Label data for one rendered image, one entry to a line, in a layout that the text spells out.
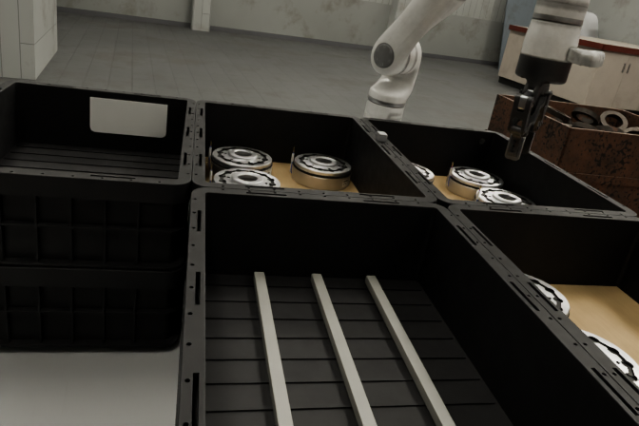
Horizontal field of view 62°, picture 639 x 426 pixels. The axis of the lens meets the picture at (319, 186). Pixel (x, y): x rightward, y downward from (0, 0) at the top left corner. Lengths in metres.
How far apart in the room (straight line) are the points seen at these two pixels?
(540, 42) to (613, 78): 7.68
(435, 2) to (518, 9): 10.92
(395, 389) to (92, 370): 0.36
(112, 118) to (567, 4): 0.73
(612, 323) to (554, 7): 0.43
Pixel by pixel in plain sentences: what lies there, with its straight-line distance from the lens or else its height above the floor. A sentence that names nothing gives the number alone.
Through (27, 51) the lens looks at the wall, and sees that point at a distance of 5.15.
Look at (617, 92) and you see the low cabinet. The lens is 8.66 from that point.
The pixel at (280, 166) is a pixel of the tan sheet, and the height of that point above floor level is 0.83.
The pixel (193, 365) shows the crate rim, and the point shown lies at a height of 0.93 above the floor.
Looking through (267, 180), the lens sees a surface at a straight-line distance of 0.83.
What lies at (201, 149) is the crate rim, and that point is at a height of 0.93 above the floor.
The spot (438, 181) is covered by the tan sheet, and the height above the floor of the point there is 0.83.
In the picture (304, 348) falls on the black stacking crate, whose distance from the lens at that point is 0.54.
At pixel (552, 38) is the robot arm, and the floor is 1.13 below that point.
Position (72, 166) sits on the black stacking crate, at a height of 0.83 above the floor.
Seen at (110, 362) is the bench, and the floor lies 0.70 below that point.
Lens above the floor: 1.16
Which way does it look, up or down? 21 degrees down
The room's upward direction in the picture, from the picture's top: 10 degrees clockwise
